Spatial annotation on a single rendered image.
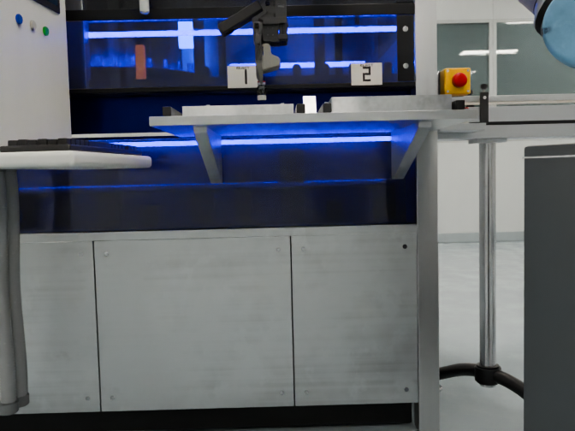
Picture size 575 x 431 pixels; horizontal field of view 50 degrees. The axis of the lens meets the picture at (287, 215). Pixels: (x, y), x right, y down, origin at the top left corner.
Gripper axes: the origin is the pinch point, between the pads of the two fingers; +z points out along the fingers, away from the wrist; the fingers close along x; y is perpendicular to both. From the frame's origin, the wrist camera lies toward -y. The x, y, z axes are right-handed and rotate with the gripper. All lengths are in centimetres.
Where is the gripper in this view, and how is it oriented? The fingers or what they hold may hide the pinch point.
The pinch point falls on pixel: (258, 79)
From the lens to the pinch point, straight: 155.0
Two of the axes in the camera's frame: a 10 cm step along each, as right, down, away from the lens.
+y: 10.0, -0.2, 0.1
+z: 0.2, 10.0, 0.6
